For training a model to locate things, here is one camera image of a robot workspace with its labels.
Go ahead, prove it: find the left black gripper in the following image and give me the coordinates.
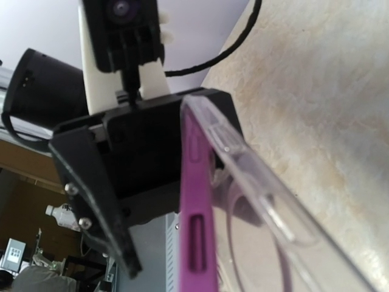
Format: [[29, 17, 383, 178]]
[[47, 87, 244, 279]]

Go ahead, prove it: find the purple-edged black-screen phone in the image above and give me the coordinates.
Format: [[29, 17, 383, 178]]
[[179, 105, 218, 291]]

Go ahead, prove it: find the clear magsafe phone case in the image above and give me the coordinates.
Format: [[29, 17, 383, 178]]
[[181, 96, 373, 291]]

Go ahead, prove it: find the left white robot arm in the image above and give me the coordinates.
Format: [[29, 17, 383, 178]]
[[1, 49, 185, 278]]

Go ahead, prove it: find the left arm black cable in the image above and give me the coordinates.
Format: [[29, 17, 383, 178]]
[[164, 0, 263, 77]]

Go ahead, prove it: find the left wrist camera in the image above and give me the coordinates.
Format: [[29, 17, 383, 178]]
[[78, 1, 171, 115]]

